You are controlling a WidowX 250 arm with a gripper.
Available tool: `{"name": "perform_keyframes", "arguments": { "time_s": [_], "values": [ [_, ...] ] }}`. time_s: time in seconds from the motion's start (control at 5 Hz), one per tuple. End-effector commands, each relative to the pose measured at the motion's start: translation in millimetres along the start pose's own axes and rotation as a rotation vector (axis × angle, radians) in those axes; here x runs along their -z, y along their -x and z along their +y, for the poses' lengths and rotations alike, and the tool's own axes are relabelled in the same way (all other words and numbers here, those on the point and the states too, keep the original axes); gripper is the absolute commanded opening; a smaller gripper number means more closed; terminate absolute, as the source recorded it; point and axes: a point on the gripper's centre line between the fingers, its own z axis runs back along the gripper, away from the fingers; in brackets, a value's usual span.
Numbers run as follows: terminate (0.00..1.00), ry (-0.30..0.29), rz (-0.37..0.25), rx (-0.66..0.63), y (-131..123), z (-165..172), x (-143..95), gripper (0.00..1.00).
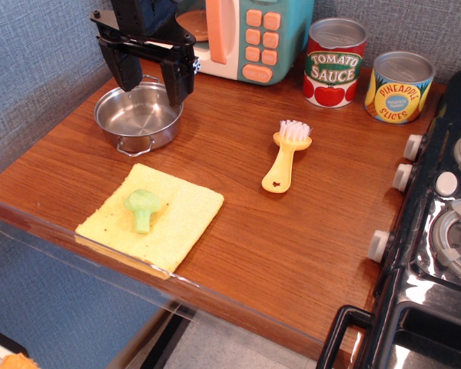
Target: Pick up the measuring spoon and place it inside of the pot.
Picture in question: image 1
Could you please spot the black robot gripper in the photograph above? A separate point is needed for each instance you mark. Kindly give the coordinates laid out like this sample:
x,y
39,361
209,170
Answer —
x,y
148,30

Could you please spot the green toy broccoli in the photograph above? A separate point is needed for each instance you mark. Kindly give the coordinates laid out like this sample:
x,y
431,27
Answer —
x,y
142,204

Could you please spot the small stainless steel pot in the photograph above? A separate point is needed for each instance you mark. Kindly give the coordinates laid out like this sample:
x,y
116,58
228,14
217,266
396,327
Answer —
x,y
139,121

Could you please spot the teal toy microwave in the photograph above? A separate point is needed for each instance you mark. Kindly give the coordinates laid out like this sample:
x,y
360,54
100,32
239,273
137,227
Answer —
x,y
249,41

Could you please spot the yellow folded cloth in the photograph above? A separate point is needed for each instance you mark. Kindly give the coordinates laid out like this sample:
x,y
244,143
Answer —
x,y
186,211

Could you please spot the yellow toy scrub brush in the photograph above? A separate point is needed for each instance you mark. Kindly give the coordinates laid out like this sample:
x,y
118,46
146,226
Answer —
x,y
292,136

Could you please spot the tomato sauce toy can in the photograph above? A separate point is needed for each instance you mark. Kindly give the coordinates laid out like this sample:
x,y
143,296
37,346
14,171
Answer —
x,y
333,61

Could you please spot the pineapple slices toy can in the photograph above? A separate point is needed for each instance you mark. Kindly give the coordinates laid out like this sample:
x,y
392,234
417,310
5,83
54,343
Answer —
x,y
399,86

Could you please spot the clear acrylic table guard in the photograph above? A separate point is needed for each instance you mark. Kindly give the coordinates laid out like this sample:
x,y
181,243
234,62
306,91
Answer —
x,y
230,288

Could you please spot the orange object at corner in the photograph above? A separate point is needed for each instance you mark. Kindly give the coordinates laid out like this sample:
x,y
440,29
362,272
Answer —
x,y
18,361

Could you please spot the black toy stove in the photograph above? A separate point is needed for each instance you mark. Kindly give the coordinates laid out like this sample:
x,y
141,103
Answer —
x,y
416,319

